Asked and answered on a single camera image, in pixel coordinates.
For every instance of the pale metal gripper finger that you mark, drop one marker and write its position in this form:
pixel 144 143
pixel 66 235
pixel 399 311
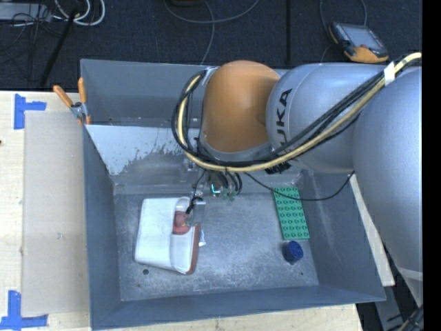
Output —
pixel 198 212

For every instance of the grey metal bin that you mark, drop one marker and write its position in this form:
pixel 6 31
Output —
pixel 241 267

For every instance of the green studded flat block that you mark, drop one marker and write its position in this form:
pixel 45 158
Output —
pixel 291 214

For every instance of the small blue cap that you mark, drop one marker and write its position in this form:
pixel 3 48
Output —
pixel 293 252

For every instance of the brown cardboard board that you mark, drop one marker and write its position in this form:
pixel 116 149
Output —
pixel 51 219

